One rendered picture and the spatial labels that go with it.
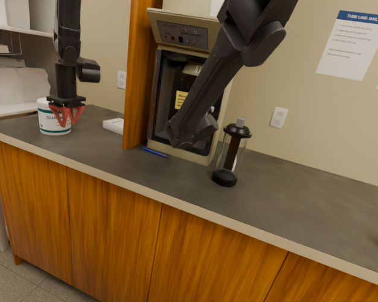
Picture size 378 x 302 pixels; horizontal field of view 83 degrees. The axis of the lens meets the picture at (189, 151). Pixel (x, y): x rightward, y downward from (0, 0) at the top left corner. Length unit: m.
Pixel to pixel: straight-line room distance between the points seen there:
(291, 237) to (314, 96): 0.81
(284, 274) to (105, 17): 1.66
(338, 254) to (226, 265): 0.36
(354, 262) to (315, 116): 0.77
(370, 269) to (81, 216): 1.06
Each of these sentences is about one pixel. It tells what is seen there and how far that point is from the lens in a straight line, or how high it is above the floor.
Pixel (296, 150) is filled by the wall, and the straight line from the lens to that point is 1.39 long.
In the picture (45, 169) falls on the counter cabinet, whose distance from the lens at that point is 1.15.
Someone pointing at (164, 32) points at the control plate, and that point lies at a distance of 0.91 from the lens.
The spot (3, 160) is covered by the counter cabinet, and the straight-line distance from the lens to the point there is 1.37.
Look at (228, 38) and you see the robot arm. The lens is 0.39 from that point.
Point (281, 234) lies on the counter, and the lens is 0.76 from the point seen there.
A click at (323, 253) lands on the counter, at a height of 0.94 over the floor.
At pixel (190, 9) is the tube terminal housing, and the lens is 0.96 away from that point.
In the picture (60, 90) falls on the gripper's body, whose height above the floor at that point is 1.22.
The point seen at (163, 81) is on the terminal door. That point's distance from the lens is 0.97.
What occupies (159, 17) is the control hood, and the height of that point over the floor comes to 1.49.
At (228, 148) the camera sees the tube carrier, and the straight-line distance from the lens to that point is 0.81.
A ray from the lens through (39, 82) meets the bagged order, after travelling 1.84.
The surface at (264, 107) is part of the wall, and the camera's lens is 1.33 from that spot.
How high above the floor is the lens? 1.38
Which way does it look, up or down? 23 degrees down
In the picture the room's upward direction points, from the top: 11 degrees clockwise
